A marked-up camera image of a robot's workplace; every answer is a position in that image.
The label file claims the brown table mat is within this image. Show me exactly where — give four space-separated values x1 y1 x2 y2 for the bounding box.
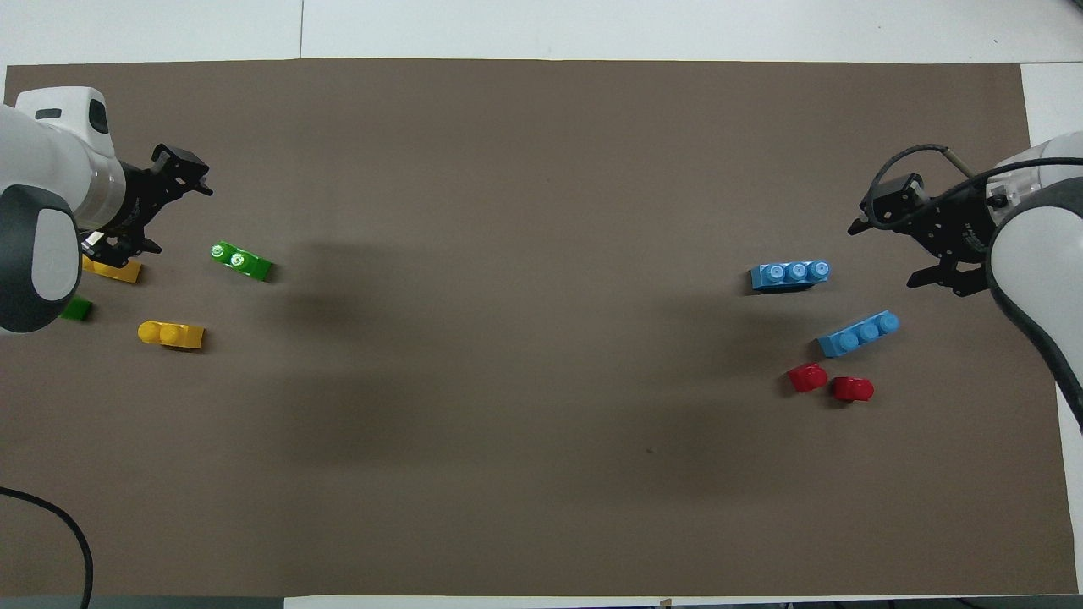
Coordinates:
0 58 1080 597

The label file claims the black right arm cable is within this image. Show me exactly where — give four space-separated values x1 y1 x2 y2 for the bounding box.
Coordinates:
870 145 1016 231

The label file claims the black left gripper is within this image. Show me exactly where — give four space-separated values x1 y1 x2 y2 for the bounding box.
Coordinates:
83 144 212 267

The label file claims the yellow two-stud toy block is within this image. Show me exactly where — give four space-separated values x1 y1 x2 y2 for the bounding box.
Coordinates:
137 320 206 352
82 256 143 284

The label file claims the blue three-stud toy block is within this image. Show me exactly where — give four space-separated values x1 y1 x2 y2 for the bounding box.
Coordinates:
816 310 901 359
749 260 832 294

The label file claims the black loose cable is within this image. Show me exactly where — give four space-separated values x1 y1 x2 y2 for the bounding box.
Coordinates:
0 486 94 609

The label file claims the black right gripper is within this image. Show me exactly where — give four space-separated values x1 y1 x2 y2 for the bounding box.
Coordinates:
849 173 1003 297

